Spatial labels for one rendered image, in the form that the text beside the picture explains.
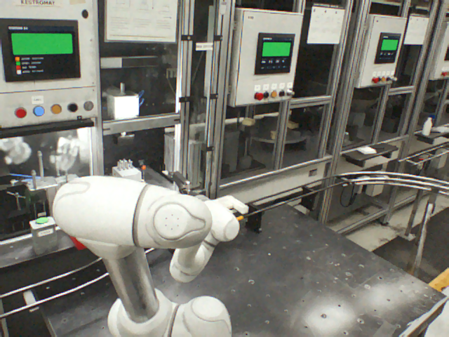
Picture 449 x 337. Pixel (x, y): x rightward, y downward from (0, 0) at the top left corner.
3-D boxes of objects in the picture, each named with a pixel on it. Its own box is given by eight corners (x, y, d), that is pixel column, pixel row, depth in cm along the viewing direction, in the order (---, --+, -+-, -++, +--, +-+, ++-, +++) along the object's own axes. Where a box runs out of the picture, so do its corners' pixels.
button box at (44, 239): (36, 255, 141) (33, 228, 136) (31, 245, 146) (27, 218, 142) (58, 248, 146) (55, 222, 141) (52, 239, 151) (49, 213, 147)
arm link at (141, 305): (171, 361, 126) (109, 348, 128) (184, 314, 137) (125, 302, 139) (132, 229, 70) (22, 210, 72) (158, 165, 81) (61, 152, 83)
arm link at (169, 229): (217, 195, 88) (160, 187, 89) (206, 190, 70) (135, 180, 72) (209, 253, 86) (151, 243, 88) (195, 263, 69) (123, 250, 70)
